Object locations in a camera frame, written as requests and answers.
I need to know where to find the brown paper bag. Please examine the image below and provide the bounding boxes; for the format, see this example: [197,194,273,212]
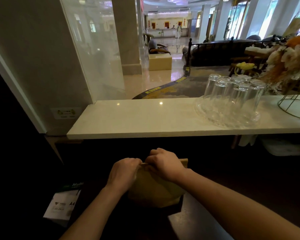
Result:
[127,158,189,208]

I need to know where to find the yellow object on stool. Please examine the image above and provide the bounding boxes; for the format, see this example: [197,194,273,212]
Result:
[233,61,256,76]

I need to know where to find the person's right hand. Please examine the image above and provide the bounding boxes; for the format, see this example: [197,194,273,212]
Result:
[144,148,188,183]

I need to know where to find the beige cube ottoman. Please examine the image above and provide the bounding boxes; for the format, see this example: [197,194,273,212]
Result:
[148,53,173,71]

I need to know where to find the group of clear drinking glasses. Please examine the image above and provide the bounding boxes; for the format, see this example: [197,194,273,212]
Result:
[203,74,266,123]

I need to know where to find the clear glass partition panel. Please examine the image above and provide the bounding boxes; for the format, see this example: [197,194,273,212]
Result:
[59,0,127,103]

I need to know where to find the person's left forearm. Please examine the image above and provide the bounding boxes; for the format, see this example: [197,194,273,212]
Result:
[59,185,129,240]

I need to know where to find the white reception desk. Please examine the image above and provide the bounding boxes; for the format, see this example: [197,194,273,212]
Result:
[147,28,188,38]

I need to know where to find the clear glass tray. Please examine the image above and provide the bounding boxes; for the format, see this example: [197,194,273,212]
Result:
[194,95,262,128]

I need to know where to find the gold wire basket stand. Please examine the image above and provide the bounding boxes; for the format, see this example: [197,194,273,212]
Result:
[277,94,300,122]

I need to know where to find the white green paper ream package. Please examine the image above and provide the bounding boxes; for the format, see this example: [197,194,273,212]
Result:
[43,181,84,227]

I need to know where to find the person's right forearm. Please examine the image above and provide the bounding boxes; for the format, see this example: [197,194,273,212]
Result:
[174,169,300,240]

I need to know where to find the patterned grey yellow carpet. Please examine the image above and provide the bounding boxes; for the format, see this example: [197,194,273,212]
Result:
[132,66,234,100]

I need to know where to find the dark leather sofa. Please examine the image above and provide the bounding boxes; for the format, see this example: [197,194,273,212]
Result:
[191,39,257,67]

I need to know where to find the dried flower arrangement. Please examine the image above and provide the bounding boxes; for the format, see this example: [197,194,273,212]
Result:
[259,17,300,96]

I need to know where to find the person's left hand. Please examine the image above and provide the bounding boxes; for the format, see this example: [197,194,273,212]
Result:
[106,158,143,192]

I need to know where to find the white green wall sticker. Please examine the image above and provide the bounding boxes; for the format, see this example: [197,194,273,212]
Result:
[51,107,82,120]

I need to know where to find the wooden table with white cloth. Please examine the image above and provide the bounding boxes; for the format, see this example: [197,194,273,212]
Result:
[244,46,273,63]

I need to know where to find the black post with yellow label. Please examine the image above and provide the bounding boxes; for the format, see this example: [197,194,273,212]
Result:
[183,38,193,77]

